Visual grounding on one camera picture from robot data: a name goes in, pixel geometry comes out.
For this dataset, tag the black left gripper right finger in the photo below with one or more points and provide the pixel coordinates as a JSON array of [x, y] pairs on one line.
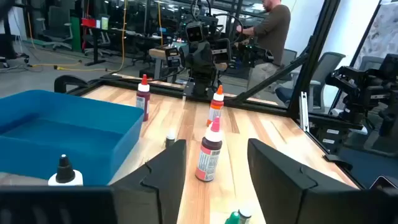
[[273, 186]]

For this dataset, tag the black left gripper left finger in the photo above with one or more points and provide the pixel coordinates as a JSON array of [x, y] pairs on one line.
[[161, 186]]

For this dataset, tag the small white-capped dropper bottle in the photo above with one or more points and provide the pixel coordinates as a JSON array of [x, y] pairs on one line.
[[170, 140], [245, 216]]

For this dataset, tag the orange food coloring bottle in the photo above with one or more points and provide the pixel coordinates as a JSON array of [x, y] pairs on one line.
[[215, 107]]

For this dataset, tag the green food coloring bottle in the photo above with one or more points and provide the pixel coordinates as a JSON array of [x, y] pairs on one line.
[[232, 218]]

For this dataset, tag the pink-tipped food coloring bottle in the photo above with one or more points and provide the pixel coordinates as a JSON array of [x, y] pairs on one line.
[[209, 155]]

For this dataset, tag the red-tipped food coloring bottle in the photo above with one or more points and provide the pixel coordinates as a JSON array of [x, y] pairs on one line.
[[143, 99]]

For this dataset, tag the black-tipped food coloring bottle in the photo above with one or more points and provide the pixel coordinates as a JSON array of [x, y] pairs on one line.
[[65, 174]]

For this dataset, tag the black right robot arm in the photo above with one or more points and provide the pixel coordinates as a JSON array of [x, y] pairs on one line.
[[203, 84]]

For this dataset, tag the person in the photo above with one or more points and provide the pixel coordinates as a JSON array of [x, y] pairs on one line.
[[270, 31]]

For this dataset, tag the blue plastic bin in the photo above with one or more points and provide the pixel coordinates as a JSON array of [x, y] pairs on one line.
[[62, 133]]

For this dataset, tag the grey office chair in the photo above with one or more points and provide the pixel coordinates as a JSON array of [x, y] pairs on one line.
[[59, 21], [326, 71]]

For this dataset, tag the black background robot rig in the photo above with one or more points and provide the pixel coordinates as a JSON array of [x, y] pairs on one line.
[[363, 90]]

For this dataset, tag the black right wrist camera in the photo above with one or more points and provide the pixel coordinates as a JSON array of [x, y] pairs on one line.
[[195, 32]]

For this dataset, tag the white metal bracket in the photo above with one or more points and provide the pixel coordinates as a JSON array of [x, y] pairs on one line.
[[303, 112]]

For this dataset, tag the black aluminium table frame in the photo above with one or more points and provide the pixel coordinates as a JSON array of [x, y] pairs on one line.
[[317, 46]]

